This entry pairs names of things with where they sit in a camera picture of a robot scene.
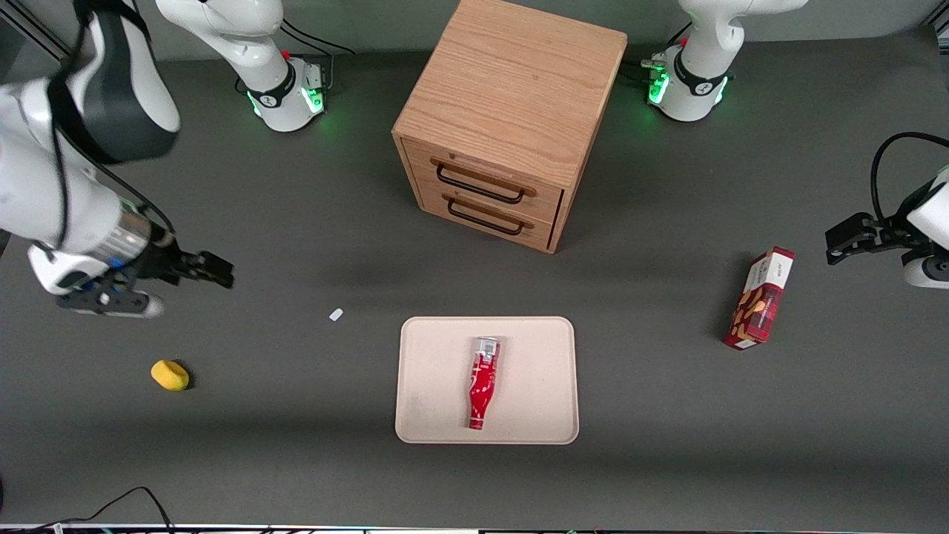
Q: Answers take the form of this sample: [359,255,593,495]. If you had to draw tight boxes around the yellow lemon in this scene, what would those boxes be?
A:
[151,360,190,392]

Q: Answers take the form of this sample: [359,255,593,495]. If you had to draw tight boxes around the black drawer handle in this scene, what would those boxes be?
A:
[430,157,538,205]
[443,191,535,237]

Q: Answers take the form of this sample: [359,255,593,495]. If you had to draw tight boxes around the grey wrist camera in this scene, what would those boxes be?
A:
[57,286,165,320]
[902,251,949,290]

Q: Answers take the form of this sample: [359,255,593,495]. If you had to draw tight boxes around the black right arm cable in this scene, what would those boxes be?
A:
[44,0,176,240]

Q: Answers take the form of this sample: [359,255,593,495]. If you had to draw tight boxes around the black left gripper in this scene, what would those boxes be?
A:
[826,185,933,266]

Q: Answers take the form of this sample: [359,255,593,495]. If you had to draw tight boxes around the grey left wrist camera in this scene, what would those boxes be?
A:
[902,251,949,290]

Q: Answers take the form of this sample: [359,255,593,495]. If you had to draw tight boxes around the thin black floor cable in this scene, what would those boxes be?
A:
[0,487,175,533]

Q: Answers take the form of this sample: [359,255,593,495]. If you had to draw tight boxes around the black right base cable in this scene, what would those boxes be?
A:
[282,15,357,91]

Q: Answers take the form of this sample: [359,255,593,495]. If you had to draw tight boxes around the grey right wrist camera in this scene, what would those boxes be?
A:
[57,286,165,320]

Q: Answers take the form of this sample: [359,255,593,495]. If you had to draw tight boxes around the wooden two-drawer cabinet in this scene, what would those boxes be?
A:
[391,0,629,255]

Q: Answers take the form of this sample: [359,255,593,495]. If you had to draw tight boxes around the red coke bottle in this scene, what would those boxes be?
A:
[466,336,501,431]

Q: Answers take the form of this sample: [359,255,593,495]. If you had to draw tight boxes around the black left base cables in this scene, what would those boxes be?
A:
[620,22,694,87]

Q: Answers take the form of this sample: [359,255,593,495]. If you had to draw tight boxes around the beige rectangular tray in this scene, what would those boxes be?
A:
[395,316,581,446]

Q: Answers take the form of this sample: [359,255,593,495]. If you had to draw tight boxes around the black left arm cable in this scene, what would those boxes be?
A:
[870,132,949,221]

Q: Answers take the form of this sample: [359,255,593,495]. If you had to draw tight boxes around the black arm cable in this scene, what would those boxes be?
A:
[44,0,176,240]
[870,132,949,221]

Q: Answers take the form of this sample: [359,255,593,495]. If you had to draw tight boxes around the red snack box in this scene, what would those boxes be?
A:
[724,246,796,351]

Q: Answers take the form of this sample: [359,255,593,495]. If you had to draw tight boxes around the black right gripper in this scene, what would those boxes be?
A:
[129,235,235,291]

